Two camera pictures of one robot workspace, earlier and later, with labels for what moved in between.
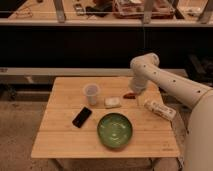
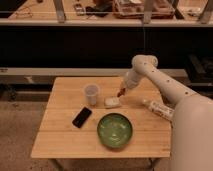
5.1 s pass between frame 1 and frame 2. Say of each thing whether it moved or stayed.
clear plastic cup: stayed
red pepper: moved
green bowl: stayed
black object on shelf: stayed
